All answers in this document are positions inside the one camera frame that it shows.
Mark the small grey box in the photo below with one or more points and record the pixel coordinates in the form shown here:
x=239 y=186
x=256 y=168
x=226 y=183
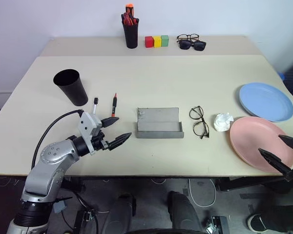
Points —
x=59 y=206

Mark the grey glasses case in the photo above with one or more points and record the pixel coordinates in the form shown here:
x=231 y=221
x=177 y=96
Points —
x=158 y=126

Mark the red and black pen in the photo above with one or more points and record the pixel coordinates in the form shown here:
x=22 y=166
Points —
x=114 y=104

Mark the slim black pen holder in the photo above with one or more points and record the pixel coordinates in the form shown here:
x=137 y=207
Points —
x=131 y=36

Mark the pink plastic plate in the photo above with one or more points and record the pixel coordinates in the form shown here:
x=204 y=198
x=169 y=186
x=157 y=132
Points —
x=251 y=141

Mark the crumpled white paper ball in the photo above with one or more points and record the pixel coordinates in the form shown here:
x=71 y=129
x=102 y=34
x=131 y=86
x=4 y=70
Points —
x=222 y=122

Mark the black thin-rimmed eyeglasses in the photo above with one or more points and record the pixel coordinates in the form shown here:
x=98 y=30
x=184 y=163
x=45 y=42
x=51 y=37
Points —
x=196 y=112

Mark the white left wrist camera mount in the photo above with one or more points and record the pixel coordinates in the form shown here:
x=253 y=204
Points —
x=86 y=123

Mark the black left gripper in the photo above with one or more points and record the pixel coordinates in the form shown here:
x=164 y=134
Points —
x=98 y=141

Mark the red wooden block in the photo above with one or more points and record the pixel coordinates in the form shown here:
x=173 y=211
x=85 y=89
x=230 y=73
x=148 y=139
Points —
x=149 y=42

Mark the yellow wooden block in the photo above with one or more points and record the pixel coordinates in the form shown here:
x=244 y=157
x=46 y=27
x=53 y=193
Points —
x=157 y=42

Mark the green wooden block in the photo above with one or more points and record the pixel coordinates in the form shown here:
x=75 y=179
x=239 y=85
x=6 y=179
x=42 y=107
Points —
x=165 y=41

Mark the black sunglasses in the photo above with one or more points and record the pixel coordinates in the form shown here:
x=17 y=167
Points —
x=199 y=45

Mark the wide black plastic cup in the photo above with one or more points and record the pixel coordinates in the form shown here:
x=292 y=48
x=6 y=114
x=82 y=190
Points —
x=75 y=92

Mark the black white-soled shoe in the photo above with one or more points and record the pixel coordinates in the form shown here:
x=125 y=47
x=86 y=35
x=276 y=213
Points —
x=256 y=223

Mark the brown-framed eyeglasses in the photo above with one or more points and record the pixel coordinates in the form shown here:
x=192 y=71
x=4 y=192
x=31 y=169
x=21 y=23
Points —
x=184 y=37

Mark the dark trouser leg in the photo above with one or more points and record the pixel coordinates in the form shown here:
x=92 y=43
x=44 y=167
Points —
x=283 y=219

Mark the dark grey rounded foot shell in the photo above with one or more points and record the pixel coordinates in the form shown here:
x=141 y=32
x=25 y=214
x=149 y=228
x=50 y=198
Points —
x=118 y=214
x=183 y=212

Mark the black metal floor clamp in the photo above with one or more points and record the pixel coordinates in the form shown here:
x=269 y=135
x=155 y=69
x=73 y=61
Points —
x=216 y=224
x=84 y=218

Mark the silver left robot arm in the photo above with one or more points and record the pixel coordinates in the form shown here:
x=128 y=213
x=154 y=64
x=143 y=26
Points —
x=48 y=156

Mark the blue plastic plate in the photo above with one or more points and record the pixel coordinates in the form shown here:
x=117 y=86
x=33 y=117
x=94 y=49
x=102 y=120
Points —
x=266 y=102

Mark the red and black screwdriver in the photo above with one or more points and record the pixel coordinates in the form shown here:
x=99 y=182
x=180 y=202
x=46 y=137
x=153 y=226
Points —
x=124 y=18
x=136 y=21

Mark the blue plastic container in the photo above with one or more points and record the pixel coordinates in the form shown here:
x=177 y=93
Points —
x=282 y=76

